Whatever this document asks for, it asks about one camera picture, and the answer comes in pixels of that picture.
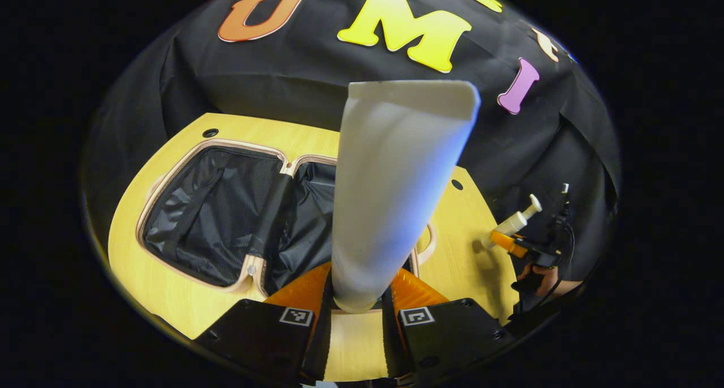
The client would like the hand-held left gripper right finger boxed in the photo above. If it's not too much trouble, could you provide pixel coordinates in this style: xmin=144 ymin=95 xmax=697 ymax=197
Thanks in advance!
xmin=381 ymin=266 xmax=516 ymax=380

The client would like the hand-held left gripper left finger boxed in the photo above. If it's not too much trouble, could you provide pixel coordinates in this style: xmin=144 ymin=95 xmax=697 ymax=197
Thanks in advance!
xmin=195 ymin=262 xmax=335 ymax=386

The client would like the white squeeze tube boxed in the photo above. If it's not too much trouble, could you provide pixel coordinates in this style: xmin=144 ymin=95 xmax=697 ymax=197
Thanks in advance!
xmin=330 ymin=80 xmax=482 ymax=314

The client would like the pale pink suitcase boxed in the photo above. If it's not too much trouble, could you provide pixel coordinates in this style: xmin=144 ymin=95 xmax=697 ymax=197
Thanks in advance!
xmin=135 ymin=138 xmax=437 ymax=299

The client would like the black cable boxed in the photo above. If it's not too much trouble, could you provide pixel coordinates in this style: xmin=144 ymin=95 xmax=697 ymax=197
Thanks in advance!
xmin=557 ymin=221 xmax=577 ymax=298

